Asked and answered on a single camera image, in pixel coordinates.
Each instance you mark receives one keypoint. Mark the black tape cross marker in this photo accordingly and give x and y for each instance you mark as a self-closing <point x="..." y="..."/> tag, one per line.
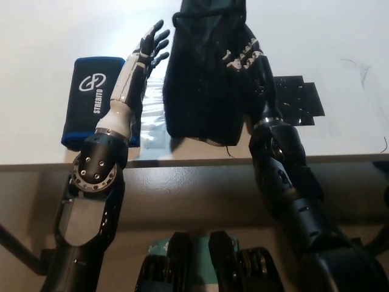
<point x="298" y="100"/>

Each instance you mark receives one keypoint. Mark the clear tape patch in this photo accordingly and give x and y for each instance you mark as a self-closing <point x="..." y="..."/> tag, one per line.
<point x="155" y="106"/>

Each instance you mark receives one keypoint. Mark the black fabric lunch bag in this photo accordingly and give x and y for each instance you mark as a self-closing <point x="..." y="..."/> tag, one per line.
<point x="194" y="91"/>

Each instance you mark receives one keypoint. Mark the long thin black thread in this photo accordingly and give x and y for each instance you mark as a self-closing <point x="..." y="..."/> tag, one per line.
<point x="349" y="61"/>

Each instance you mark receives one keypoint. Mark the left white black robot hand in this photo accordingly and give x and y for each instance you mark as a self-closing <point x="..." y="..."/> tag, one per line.
<point x="127" y="85"/>

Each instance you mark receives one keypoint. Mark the black blue-trimmed Strebito notebook case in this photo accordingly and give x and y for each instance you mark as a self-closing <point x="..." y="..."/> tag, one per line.
<point x="88" y="91"/>

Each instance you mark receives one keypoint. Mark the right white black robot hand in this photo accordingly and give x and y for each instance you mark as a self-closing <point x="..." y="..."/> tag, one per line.
<point x="263" y="82"/>

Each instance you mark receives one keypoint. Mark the short curled black thread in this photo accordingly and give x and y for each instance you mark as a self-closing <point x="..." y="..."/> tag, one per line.
<point x="227" y="150"/>
<point x="385" y="148"/>

